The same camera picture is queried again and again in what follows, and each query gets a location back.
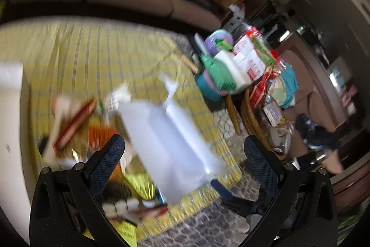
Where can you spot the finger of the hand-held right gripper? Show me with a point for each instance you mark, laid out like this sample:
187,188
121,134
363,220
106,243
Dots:
221,189

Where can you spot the dark wooden low table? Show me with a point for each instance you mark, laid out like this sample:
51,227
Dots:
349,177

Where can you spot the teal round container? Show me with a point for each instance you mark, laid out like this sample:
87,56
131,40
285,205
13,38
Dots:
209,87

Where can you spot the teal cloth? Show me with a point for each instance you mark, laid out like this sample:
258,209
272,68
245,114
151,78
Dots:
289,85

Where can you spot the white red printed bag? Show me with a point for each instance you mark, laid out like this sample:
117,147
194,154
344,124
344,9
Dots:
250,57

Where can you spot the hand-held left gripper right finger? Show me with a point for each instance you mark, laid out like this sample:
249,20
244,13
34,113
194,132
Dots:
261,166

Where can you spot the yellow plastic shuttlecock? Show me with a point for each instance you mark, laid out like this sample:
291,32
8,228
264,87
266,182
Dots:
138,184

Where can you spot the white tissue pack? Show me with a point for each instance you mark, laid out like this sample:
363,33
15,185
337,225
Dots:
235,67

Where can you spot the blue and white box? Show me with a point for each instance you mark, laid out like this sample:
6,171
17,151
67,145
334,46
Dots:
170,145

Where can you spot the cream round beads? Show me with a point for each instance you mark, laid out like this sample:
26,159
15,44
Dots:
120,206

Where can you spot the brown armchair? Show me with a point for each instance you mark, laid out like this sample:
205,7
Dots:
306,85

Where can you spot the red and white package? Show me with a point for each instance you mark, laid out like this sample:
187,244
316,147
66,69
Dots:
72,122

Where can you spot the green cloth bag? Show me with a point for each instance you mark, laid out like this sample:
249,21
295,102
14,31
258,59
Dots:
221,70

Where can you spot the dark mesh basket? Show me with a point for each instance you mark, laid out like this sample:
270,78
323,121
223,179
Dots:
115,190

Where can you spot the wicker basket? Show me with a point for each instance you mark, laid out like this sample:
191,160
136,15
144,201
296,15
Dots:
254,122

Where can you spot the yellow checked cloth desktop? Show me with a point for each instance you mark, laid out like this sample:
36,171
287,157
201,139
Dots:
101,56

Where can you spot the orange fruit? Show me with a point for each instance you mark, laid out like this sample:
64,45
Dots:
99,142

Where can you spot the white board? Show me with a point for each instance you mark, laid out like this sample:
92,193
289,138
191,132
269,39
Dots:
11,119

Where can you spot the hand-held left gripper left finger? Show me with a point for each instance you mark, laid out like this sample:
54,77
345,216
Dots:
108,161

